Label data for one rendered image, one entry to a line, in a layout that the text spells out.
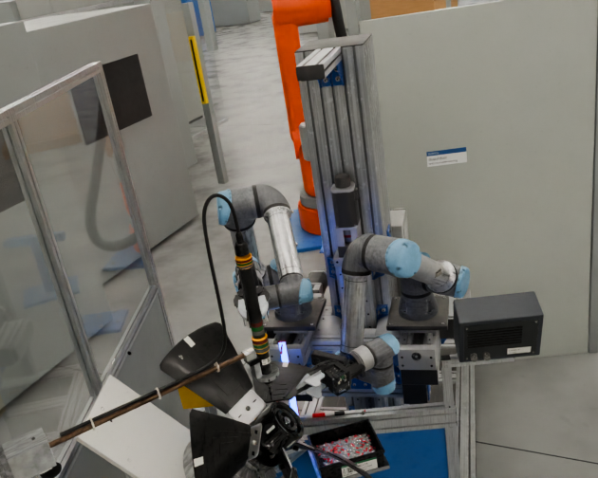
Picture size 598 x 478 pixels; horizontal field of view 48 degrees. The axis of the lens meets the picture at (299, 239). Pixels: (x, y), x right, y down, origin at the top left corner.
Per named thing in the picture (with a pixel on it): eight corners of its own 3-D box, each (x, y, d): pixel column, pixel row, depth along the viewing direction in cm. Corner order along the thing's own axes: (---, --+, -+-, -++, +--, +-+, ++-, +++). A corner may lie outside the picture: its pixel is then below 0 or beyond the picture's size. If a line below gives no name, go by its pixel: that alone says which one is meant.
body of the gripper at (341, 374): (333, 378, 195) (365, 360, 200) (316, 363, 201) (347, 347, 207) (335, 398, 198) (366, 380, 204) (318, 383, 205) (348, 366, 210)
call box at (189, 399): (183, 413, 230) (177, 387, 226) (189, 395, 239) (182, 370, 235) (229, 408, 229) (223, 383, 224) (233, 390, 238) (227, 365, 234)
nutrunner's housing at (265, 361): (266, 388, 183) (234, 236, 165) (258, 381, 186) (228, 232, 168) (277, 382, 185) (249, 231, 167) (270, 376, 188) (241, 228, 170)
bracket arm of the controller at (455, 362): (441, 368, 222) (441, 360, 221) (440, 362, 225) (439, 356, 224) (514, 360, 220) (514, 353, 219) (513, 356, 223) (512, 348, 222)
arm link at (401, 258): (439, 263, 250) (366, 229, 208) (477, 269, 241) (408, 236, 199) (433, 294, 249) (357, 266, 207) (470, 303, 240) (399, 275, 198)
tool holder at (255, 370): (255, 389, 179) (249, 358, 176) (243, 377, 185) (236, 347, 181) (284, 375, 183) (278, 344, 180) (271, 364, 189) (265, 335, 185)
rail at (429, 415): (203, 449, 240) (198, 431, 237) (205, 441, 244) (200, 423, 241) (457, 427, 231) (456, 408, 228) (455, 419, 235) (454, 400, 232)
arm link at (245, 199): (276, 300, 262) (258, 200, 222) (238, 307, 261) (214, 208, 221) (271, 277, 270) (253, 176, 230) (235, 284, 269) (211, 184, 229)
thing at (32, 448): (11, 489, 150) (-1, 460, 147) (6, 472, 156) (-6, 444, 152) (57, 468, 155) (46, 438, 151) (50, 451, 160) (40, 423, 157)
